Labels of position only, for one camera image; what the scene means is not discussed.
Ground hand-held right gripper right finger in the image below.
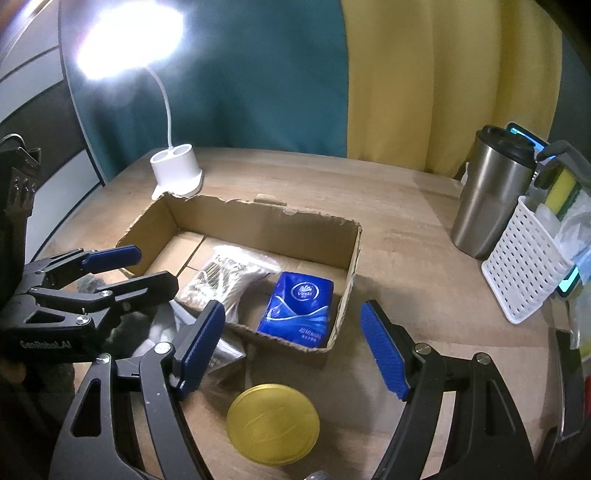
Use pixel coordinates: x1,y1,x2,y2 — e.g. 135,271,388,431
360,300,525,480

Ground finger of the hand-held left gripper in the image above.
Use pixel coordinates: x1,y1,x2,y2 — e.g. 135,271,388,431
23,246,142,289
28,271,179,334

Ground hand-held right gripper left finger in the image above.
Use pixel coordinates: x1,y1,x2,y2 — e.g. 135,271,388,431
48,300,227,480

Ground grey cloth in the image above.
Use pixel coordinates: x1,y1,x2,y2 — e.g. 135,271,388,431
74,273,160,365

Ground white cloth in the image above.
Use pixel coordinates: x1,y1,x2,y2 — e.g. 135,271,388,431
139,305,195,361

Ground red can with yellow lid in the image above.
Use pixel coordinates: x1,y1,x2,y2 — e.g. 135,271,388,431
226,383,321,464

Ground cardboard box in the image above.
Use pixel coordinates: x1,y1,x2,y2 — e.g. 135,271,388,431
115,191,363,356

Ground clear barcode zip bag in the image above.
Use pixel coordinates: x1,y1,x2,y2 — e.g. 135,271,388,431
178,244,282,324

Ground blue tissue pack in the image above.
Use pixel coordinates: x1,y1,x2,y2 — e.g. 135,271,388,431
256,271,335,349

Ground white desk lamp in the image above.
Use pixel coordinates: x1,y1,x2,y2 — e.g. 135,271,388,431
76,0,206,200

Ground white perforated basket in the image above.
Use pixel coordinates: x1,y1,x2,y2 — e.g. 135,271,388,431
481,195,578,324

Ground black object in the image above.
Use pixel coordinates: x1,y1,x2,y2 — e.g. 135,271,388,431
547,328,591,439

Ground stainless steel tumbler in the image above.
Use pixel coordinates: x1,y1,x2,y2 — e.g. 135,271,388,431
451,124,536,259

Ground clear plastic bag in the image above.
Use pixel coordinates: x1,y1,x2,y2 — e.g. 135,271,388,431
551,203,591,278

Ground yellow sponge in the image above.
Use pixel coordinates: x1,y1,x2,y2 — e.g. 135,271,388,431
542,166,580,217

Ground teal and yellow curtain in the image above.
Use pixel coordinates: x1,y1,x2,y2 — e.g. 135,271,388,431
60,0,568,178

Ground grey brush handle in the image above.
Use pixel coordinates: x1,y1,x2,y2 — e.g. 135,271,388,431
536,141,591,190

